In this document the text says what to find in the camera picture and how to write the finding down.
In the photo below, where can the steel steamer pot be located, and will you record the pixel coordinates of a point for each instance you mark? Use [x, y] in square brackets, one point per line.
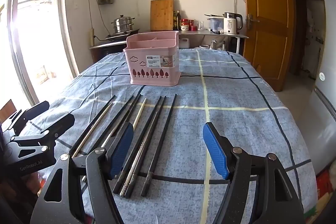
[122, 24]

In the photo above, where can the window frame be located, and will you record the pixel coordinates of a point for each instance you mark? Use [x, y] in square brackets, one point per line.
[63, 29]

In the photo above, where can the steel counter table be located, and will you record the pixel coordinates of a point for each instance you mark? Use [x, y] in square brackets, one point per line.
[199, 33]

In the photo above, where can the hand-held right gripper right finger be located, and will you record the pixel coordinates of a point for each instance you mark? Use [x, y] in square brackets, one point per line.
[215, 150]

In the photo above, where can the grey refrigerator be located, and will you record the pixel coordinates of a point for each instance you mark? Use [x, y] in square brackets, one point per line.
[325, 108]

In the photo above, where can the glass cup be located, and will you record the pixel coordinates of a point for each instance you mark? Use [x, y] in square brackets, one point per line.
[200, 26]

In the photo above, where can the white electric kettle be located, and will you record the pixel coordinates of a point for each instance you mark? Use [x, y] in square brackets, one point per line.
[231, 26]

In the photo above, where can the red patterned cloth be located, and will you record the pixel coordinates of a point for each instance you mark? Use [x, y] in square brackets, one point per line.
[324, 187]

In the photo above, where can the cream chopstick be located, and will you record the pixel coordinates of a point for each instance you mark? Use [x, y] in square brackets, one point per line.
[140, 112]

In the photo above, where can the white plastic jug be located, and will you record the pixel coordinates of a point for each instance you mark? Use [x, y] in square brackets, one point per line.
[185, 43]

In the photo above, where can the wall power socket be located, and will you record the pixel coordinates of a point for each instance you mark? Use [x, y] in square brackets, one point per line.
[92, 36]

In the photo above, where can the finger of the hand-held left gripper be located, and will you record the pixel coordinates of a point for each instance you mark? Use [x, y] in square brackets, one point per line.
[36, 108]
[60, 123]

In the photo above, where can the metal chopstick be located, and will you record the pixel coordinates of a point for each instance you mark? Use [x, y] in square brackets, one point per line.
[92, 130]
[109, 138]
[136, 161]

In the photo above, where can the blue checked tablecloth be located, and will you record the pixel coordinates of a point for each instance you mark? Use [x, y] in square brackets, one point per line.
[236, 121]

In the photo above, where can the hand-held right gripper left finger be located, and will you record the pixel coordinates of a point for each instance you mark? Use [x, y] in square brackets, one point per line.
[122, 146]

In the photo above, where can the red lidded jar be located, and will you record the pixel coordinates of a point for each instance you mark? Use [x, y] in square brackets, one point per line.
[185, 22]

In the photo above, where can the dark side cabinet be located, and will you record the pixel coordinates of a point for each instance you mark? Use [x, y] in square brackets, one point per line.
[105, 52]

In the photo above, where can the pink plastic utensil basket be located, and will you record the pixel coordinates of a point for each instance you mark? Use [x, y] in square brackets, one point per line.
[157, 74]

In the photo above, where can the black induction cooker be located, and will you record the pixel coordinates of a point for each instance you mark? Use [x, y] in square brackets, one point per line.
[118, 36]

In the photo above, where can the black chopstick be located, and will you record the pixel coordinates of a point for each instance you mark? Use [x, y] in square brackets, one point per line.
[159, 145]
[141, 134]
[99, 114]
[132, 107]
[123, 112]
[153, 129]

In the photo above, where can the water filter jug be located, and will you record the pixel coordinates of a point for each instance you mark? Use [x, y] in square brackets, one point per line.
[215, 24]

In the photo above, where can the bamboo cutting board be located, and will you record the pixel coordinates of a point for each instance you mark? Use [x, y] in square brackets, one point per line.
[161, 15]

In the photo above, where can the dark oil bottle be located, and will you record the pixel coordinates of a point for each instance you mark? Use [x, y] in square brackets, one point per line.
[178, 20]

